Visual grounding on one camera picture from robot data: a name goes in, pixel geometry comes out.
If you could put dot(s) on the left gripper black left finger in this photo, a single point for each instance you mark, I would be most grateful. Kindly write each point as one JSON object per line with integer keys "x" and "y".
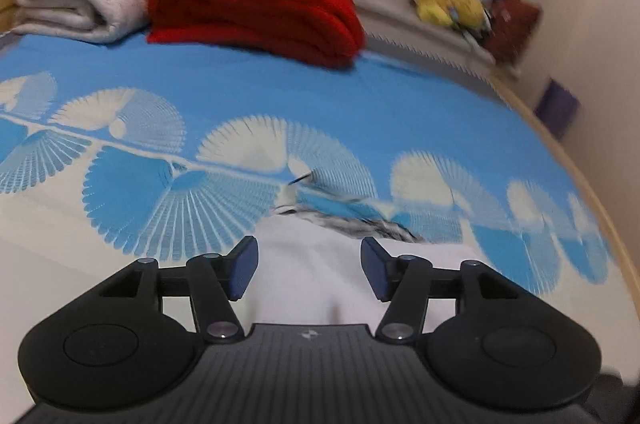
{"x": 130, "y": 301}

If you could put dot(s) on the red folded blanket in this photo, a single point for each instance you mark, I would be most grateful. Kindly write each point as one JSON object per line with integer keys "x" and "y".
{"x": 325, "y": 33}

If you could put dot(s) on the yellow plush toy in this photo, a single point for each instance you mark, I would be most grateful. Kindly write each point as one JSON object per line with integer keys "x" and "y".
{"x": 469, "y": 14}

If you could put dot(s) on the white window bench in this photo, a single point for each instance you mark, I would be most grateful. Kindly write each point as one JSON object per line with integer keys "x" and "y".
{"x": 395, "y": 23}

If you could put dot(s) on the dark red plush cushion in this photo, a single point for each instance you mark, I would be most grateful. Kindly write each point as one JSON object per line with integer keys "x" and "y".
{"x": 513, "y": 22}

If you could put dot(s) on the black white striped garment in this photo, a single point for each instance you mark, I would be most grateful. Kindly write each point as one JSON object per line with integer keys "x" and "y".
{"x": 309, "y": 268}

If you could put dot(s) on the wooden bed frame edge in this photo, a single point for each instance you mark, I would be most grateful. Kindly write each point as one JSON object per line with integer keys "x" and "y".
{"x": 628, "y": 269}

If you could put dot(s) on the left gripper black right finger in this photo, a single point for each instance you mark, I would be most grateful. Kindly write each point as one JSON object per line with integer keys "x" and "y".
{"x": 407, "y": 283}

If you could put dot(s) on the blue white patterned bedsheet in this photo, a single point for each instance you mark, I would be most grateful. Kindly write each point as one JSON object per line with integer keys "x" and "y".
{"x": 110, "y": 154}

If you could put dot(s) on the purple box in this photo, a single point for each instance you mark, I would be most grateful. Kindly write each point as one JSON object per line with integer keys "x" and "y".
{"x": 557, "y": 108}

